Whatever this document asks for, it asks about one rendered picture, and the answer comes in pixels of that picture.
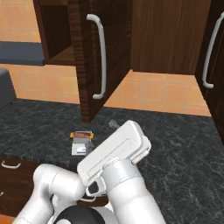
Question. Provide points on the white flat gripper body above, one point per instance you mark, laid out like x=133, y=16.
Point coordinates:
x=116, y=148

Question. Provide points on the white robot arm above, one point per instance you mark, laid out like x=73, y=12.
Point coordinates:
x=128, y=198

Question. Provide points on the yellow and red bar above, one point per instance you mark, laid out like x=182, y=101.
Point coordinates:
x=82, y=135

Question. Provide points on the dark wood open cabinet door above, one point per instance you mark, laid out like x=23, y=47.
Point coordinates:
x=87, y=58

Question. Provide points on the dark wood closed cabinet door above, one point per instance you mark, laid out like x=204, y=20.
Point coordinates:
x=169, y=35

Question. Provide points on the dark wood open cabinet body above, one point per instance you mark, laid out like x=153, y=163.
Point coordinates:
x=55, y=32

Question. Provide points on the dark wood drawer front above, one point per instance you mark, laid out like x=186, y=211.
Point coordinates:
x=17, y=186

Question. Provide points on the grey appliance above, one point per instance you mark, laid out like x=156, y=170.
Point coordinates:
x=5, y=87

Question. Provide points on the dark blue-grey range hood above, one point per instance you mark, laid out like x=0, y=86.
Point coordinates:
x=20, y=53

